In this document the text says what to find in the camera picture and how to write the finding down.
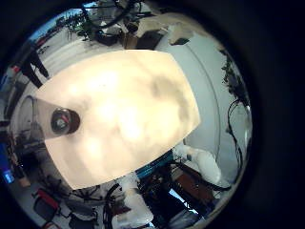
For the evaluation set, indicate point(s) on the dark cabinet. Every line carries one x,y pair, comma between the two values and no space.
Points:
149,38

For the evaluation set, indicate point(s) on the brown wooden base board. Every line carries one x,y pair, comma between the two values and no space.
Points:
190,189

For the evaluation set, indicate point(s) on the green potted plant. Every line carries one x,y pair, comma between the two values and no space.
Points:
79,25

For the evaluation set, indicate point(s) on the person in grey top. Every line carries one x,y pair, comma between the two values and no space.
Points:
33,63

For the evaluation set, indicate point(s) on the black and red office chair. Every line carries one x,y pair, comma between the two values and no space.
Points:
46,200

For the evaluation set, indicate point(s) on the lit computer monitor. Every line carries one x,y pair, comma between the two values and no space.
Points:
8,176

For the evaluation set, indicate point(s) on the teal table frame bar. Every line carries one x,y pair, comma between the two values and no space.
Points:
155,165

